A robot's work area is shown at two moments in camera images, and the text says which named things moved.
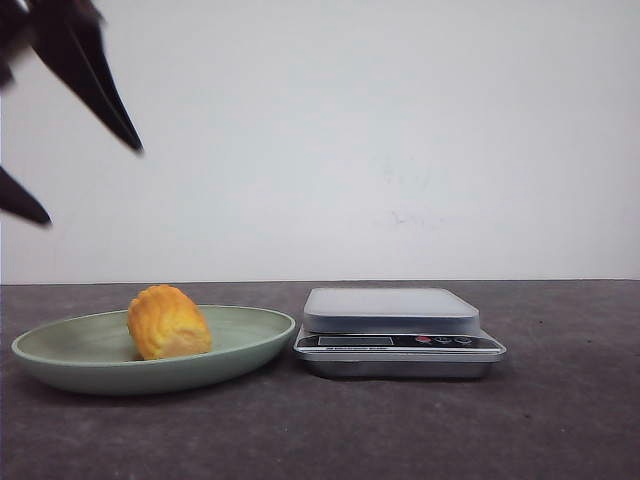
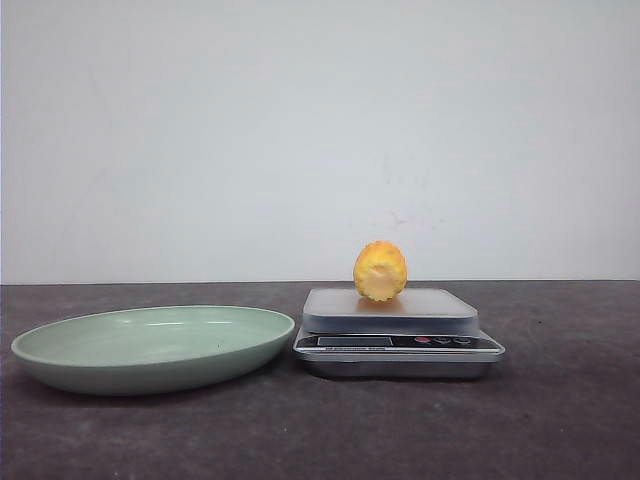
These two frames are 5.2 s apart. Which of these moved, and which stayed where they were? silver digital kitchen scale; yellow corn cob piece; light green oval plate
Moved: yellow corn cob piece
Stayed: light green oval plate; silver digital kitchen scale
